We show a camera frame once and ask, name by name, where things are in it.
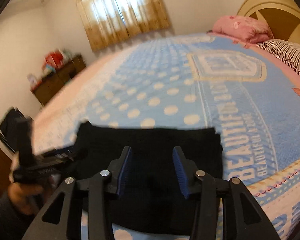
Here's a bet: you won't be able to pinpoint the person's left hand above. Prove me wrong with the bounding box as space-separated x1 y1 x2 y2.
7 177 55 215

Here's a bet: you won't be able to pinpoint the black pants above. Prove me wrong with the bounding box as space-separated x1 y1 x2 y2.
68 122 223 235

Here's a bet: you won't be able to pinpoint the striped pillow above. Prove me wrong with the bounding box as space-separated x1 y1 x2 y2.
257 39 300 76

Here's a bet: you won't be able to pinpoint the pink blue dotted bedspread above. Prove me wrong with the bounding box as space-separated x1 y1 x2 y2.
33 34 300 239

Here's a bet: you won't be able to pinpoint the red gift bag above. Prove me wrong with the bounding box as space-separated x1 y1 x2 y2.
45 50 63 69

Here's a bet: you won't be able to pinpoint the cream wooden headboard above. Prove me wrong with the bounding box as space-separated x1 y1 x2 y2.
237 0 300 45

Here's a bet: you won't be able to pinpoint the beige window curtain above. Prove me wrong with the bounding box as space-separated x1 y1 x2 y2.
75 0 171 51

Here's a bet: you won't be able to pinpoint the dark wooden dresser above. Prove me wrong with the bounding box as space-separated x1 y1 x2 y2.
31 54 86 106

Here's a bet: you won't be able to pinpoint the pink floral pillow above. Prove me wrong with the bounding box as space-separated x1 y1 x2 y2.
212 15 274 44

